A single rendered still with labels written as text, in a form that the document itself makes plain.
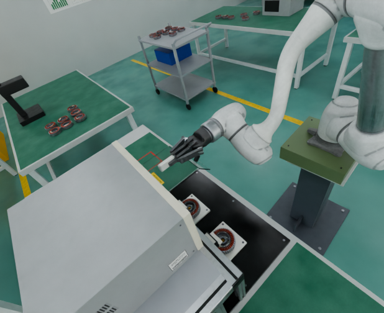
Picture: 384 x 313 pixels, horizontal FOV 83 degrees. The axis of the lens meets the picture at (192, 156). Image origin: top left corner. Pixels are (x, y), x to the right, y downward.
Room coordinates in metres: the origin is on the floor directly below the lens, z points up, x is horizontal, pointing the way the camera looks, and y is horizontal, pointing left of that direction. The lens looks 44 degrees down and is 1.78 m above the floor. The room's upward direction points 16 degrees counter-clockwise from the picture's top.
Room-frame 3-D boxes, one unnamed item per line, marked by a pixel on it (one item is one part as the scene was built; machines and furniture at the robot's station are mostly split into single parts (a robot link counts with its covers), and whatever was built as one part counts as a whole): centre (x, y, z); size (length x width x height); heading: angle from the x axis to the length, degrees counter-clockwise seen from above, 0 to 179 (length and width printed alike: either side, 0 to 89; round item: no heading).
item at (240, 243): (0.42, -0.03, 0.78); 0.15 x 0.15 x 0.01; 29
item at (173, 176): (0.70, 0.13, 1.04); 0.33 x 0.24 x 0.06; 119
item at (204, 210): (0.63, 0.09, 0.78); 0.15 x 0.15 x 0.01; 29
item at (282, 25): (3.68, -1.54, 0.37); 2.20 x 0.90 x 0.75; 29
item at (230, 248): (0.42, -0.03, 0.80); 0.11 x 0.11 x 0.04
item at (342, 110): (0.76, -0.77, 1.00); 0.18 x 0.16 x 0.22; 179
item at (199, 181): (0.52, 0.04, 0.76); 0.64 x 0.47 x 0.02; 29
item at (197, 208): (0.63, 0.09, 0.80); 0.11 x 0.11 x 0.04
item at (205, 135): (0.66, -0.04, 1.21); 0.09 x 0.08 x 0.07; 119
